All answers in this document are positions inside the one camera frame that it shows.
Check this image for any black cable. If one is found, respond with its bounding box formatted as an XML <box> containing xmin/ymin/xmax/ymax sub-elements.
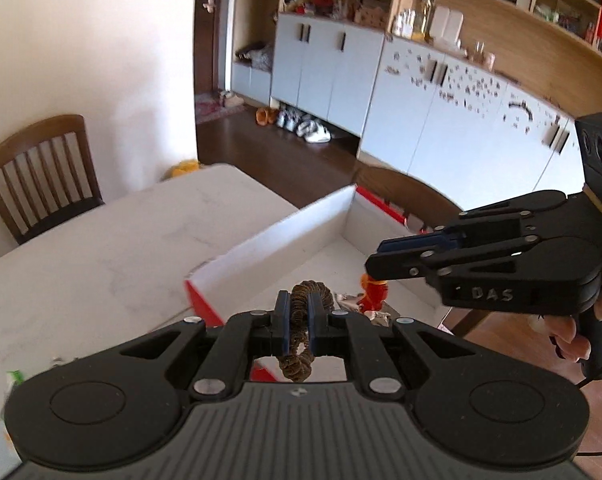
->
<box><xmin>575</xmin><ymin>352</ymin><xmax>602</xmax><ymax>457</ymax></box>

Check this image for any patterned rug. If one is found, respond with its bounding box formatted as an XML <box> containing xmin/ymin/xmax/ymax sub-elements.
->
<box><xmin>196</xmin><ymin>97</ymin><xmax>249</xmax><ymax>125</ymax></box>

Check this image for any dark wooden door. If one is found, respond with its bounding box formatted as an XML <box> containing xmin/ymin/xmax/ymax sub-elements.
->
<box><xmin>195</xmin><ymin>0</ymin><xmax>238</xmax><ymax>97</ymax></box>

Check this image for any dark bag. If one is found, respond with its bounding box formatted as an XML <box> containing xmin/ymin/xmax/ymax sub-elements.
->
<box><xmin>235</xmin><ymin>42</ymin><xmax>274</xmax><ymax>72</ymax></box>

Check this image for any silver foil wrapper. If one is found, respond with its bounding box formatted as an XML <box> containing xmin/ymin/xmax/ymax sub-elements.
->
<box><xmin>331</xmin><ymin>291</ymin><xmax>399</xmax><ymax>322</ymax></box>

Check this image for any wooden shelf unit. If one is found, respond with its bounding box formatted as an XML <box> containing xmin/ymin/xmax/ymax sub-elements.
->
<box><xmin>231</xmin><ymin>0</ymin><xmax>602</xmax><ymax>111</ymax></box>

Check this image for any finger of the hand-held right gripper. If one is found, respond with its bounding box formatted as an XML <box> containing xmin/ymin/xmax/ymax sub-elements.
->
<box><xmin>378</xmin><ymin>190</ymin><xmax>567</xmax><ymax>256</ymax></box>
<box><xmin>365</xmin><ymin>234</ymin><xmax>541</xmax><ymax>285</ymax></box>

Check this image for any yellow plush toy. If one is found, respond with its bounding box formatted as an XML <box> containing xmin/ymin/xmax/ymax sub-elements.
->
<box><xmin>168</xmin><ymin>159</ymin><xmax>202</xmax><ymax>179</ymax></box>

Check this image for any brown wooden chair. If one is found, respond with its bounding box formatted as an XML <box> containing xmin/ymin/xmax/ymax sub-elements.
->
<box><xmin>0</xmin><ymin>114</ymin><xmax>106</xmax><ymax>246</ymax></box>
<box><xmin>353</xmin><ymin>165</ymin><xmax>464</xmax><ymax>235</ymax></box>

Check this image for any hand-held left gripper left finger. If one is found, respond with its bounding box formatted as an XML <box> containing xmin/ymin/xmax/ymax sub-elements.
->
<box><xmin>117</xmin><ymin>291</ymin><xmax>291</xmax><ymax>402</ymax></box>

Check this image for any brown braided ring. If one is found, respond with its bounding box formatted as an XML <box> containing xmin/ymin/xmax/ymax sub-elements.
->
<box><xmin>277</xmin><ymin>280</ymin><xmax>336</xmax><ymax>385</ymax></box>

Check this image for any red white cardboard box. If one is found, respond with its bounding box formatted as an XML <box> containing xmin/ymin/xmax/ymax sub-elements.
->
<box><xmin>183</xmin><ymin>184</ymin><xmax>454</xmax><ymax>383</ymax></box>

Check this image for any white canister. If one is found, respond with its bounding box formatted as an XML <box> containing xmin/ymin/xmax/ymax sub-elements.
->
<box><xmin>432</xmin><ymin>6</ymin><xmax>450</xmax><ymax>42</ymax></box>
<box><xmin>447</xmin><ymin>9</ymin><xmax>465</xmax><ymax>44</ymax></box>

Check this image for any white cabinet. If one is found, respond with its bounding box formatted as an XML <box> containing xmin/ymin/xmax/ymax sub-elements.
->
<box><xmin>270</xmin><ymin>12</ymin><xmax>584</xmax><ymax>211</ymax></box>

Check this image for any group of white sneakers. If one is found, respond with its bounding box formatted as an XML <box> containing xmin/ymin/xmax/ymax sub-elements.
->
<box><xmin>276</xmin><ymin>106</ymin><xmax>333</xmax><ymax>144</ymax></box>

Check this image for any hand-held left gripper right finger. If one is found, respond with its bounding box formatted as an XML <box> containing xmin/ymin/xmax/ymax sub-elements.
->
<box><xmin>307</xmin><ymin>293</ymin><xmax>484</xmax><ymax>397</ymax></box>

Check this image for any glass jar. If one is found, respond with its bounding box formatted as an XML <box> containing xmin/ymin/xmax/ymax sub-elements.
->
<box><xmin>414</xmin><ymin>0</ymin><xmax>437</xmax><ymax>42</ymax></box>

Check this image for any person's right hand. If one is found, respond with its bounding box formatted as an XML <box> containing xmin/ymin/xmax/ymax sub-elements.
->
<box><xmin>534</xmin><ymin>285</ymin><xmax>602</xmax><ymax>362</ymax></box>

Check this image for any red toy figure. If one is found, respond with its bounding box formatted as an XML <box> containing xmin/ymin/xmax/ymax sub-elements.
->
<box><xmin>357</xmin><ymin>274</ymin><xmax>390</xmax><ymax>315</ymax></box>

